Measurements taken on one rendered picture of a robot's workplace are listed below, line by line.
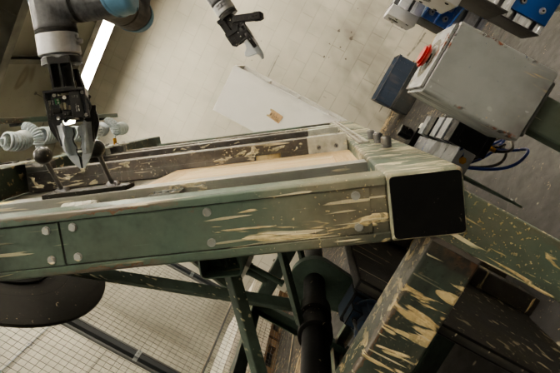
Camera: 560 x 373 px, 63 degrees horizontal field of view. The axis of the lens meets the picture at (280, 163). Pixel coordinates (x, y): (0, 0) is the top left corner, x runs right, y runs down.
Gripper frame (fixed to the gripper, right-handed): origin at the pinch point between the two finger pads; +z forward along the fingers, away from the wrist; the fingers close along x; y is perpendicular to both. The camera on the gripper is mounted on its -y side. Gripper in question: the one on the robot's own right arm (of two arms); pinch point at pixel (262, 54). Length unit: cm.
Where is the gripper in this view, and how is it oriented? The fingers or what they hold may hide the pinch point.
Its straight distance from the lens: 177.8
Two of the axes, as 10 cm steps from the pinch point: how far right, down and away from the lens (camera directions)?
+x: -1.1, 2.1, -9.7
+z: 5.7, 8.2, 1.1
